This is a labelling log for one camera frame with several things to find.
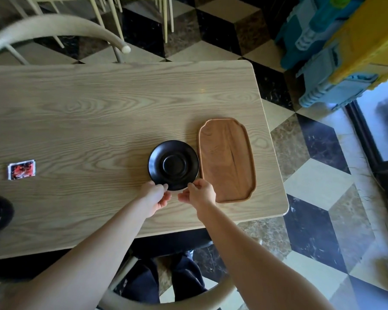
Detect person's left hand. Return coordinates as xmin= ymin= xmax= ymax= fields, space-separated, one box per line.
xmin=138 ymin=181 xmax=172 ymax=219

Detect person's right hand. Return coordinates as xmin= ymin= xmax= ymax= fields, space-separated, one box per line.
xmin=177 ymin=178 xmax=217 ymax=214

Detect black ceramic saucer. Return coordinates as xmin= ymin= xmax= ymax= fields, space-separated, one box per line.
xmin=148 ymin=140 xmax=200 ymax=191

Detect person's left forearm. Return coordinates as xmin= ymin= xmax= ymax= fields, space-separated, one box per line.
xmin=0 ymin=194 xmax=150 ymax=310

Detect person's right forearm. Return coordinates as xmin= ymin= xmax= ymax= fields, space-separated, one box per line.
xmin=196 ymin=201 xmax=336 ymax=310

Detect brown wooden tray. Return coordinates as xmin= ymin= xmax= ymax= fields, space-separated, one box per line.
xmin=198 ymin=118 xmax=257 ymax=204

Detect person's legs in dark trousers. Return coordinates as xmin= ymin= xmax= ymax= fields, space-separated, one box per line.
xmin=120 ymin=251 xmax=208 ymax=304

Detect red and white packet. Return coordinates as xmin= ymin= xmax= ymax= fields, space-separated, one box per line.
xmin=8 ymin=160 xmax=36 ymax=181

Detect cream chair with thin legs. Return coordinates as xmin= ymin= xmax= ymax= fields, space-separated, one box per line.
xmin=6 ymin=0 xmax=66 ymax=49
xmin=84 ymin=0 xmax=175 ymax=44

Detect blue plastic toy structure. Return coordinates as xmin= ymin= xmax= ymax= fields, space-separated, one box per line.
xmin=274 ymin=0 xmax=388 ymax=112

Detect cream chair with curved back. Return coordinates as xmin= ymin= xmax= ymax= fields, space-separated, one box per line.
xmin=0 ymin=14 xmax=131 ymax=66

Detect yellow plastic toy panel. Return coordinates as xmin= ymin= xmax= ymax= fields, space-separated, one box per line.
xmin=325 ymin=0 xmax=388 ymax=91

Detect dark door frame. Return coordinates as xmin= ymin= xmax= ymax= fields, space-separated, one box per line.
xmin=344 ymin=99 xmax=388 ymax=225

